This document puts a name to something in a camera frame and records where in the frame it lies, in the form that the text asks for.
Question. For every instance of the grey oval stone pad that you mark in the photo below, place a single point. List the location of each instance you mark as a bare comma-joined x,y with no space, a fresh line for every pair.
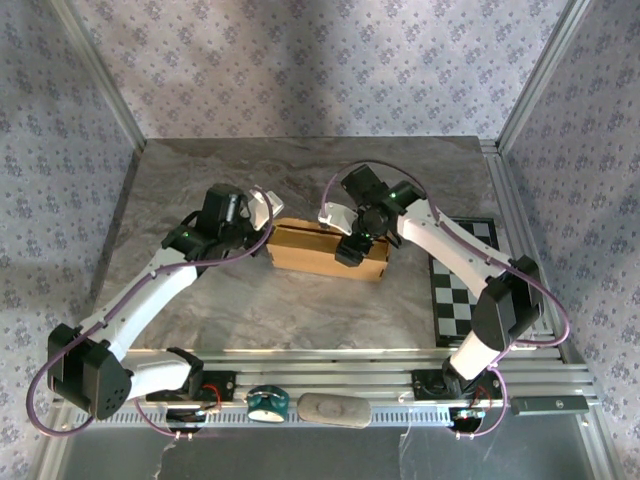
332,410

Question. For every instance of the aluminium extrusion base rails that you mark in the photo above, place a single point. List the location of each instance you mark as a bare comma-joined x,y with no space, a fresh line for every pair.
325,370

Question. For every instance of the brown cardboard box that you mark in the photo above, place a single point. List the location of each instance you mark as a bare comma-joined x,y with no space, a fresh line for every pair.
310,255

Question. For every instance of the aluminium side rail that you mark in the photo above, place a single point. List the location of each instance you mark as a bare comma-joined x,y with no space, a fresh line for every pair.
501,175

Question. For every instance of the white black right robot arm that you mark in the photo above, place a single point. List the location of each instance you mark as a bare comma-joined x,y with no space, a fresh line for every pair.
440,240

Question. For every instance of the black rectangular device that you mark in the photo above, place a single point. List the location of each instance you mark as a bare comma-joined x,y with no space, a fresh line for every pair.
550,405

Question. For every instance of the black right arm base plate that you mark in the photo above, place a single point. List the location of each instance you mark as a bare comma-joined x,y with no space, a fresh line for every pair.
425,387

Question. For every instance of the aluminium frame post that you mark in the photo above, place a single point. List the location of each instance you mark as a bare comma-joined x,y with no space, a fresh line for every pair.
549,65
79,25

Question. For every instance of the teal tape dispenser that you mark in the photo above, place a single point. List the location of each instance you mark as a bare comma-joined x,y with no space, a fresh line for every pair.
267,402

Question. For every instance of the black white checkerboard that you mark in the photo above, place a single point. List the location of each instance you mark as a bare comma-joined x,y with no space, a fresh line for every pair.
450,300

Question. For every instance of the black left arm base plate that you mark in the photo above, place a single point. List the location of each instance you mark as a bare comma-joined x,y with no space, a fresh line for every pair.
222,387

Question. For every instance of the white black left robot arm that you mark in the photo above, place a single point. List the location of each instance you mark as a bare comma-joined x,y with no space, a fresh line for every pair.
145,295

